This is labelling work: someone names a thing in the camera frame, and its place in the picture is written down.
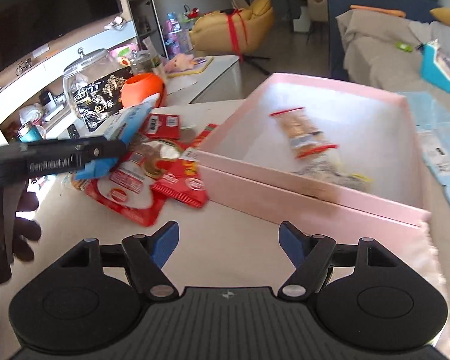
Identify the clear snack pack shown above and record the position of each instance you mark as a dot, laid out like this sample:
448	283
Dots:
315	155

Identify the orange pumpkin bucket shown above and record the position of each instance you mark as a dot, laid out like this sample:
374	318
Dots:
140	87

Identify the teal toy bag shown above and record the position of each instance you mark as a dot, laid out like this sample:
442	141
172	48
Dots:
435	66

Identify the blue snack packet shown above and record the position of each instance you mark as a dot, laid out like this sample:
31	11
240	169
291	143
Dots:
122	127

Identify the light blue box lid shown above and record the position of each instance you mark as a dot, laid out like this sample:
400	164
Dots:
432	124

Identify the large glass jar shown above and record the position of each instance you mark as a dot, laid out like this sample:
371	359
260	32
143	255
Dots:
84	71

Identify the grey covered sofa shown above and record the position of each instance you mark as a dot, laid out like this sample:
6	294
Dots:
384	51

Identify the pink cardboard box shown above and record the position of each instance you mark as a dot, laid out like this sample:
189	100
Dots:
342	143

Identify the red white snack bag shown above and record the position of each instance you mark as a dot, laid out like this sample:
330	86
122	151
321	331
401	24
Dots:
127	190

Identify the white coffee table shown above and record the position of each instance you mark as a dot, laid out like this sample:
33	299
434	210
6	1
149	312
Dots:
221	80

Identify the yellow armchair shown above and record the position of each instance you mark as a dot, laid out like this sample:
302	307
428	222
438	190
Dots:
233	32

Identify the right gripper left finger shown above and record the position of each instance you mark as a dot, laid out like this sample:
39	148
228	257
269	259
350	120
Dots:
146	256

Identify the pink plush toy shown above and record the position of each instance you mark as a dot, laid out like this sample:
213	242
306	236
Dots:
180	63

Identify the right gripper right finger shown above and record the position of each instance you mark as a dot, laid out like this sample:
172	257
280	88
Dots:
311	257

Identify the red snack packet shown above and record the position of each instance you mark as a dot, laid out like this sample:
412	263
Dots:
183	183

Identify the black gold snack bag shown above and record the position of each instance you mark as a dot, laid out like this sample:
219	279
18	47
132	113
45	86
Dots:
97	100

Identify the colourful water bottle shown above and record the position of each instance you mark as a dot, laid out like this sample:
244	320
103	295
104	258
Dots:
173	30

